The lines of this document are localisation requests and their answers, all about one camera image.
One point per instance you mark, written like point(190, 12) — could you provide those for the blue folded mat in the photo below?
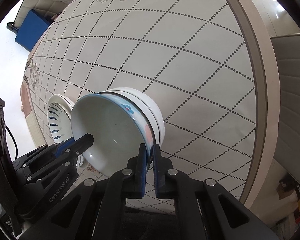
point(30, 31)

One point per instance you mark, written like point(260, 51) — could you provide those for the white bowl pink flowers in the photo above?
point(152, 112)

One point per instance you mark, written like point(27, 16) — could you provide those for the blue leaf pattern plate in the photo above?
point(59, 123)

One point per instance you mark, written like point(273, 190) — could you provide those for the grey office chair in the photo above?
point(287, 52)

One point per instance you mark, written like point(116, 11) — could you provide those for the floral diamond pattern tablecloth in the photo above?
point(202, 61)

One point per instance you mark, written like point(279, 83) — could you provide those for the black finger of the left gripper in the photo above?
point(78, 143)

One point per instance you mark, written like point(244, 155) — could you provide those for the white plate grey flowers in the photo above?
point(61, 100)

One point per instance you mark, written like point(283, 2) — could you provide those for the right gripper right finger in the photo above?
point(205, 209)

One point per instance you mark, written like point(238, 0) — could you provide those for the cream padded chair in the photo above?
point(45, 8)

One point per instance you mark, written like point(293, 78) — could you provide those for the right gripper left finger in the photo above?
point(94, 209)

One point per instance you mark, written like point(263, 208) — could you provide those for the white bowl black rim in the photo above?
point(145, 112)

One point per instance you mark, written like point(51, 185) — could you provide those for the white bowl blue rim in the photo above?
point(118, 127)

